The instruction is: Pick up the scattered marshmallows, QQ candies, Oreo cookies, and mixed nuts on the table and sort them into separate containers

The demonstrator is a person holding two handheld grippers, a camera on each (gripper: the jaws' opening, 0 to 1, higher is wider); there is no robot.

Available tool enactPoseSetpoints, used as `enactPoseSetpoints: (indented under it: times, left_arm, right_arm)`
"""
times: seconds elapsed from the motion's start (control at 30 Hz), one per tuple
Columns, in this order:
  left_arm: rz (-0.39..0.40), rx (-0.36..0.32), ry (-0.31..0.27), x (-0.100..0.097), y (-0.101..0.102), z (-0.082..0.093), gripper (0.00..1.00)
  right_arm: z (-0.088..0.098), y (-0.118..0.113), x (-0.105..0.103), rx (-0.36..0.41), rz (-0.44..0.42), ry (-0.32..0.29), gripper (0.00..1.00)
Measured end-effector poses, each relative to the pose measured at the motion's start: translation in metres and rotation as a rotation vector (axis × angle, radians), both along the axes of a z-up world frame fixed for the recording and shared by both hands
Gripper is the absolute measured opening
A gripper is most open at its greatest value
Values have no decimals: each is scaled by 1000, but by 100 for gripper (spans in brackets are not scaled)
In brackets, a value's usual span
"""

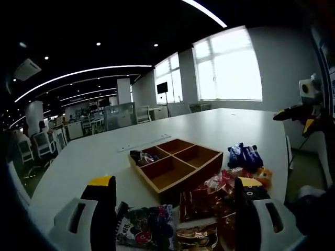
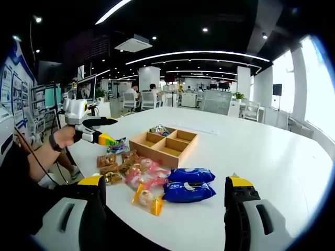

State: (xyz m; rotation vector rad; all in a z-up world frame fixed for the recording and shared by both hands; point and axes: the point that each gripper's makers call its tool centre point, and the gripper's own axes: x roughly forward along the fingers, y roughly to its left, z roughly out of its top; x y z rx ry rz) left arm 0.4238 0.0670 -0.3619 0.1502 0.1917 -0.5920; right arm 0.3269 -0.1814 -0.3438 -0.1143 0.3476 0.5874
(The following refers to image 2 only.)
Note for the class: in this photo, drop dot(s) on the open silver laptop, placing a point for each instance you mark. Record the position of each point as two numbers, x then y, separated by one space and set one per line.
86 89

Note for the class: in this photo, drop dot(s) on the green potted plant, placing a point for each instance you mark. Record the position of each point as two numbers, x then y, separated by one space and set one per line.
100 93
239 95

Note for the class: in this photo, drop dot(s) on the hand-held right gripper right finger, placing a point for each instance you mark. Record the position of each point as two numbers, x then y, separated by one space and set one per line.
235 209

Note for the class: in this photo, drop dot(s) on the blue cookies packet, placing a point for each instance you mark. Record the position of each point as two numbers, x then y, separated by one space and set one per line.
189 192
191 174

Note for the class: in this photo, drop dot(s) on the black screen on tripod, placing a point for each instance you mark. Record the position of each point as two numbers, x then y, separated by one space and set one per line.
277 89

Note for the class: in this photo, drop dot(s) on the blue white wall display board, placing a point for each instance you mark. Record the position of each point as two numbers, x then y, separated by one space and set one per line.
15 89

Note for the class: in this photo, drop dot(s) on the wooden four-compartment container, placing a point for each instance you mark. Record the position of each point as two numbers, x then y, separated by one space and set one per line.
157 154

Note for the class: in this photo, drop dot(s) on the long curved ceiling light strip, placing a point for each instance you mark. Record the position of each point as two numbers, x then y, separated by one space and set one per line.
199 52

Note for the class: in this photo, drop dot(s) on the large black screen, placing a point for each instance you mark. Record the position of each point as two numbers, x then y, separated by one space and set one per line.
49 72

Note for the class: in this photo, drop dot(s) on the white office chair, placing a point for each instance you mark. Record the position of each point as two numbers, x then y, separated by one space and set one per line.
251 109
149 100
129 100

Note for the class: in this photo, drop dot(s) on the straight ceiling light strip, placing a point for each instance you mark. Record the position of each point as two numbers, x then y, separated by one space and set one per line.
112 12

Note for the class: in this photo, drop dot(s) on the narrow window with blinds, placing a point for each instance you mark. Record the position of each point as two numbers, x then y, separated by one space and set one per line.
285 78

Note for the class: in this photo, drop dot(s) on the ceiling air conditioner vent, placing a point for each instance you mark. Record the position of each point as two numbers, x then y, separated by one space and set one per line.
133 44

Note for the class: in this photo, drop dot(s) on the person's left hand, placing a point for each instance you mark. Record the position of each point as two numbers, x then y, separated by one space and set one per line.
66 136

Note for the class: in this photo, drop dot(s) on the white low cabinet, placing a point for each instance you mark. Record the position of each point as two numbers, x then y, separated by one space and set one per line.
189 100

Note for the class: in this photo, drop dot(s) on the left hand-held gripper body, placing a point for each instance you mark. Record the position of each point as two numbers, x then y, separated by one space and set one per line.
74 109

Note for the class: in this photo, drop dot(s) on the white table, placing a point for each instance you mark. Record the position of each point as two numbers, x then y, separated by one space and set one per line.
248 157

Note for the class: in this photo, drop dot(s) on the white table socket strip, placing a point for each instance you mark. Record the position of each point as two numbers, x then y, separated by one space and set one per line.
199 128

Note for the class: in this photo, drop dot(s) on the teal monitor screen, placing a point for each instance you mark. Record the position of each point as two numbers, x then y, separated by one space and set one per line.
52 97

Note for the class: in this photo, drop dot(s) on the white shoe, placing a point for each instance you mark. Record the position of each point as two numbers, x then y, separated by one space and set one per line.
75 172

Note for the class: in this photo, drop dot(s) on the orange marshmallow packet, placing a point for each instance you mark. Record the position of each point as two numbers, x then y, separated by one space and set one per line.
147 198

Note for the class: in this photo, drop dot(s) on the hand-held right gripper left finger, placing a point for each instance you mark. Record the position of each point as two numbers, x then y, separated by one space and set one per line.
91 209

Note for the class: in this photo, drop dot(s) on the white chest device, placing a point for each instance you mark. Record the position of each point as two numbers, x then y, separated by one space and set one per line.
5 130

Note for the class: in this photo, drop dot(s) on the black wristband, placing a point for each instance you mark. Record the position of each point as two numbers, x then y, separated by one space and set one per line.
55 143

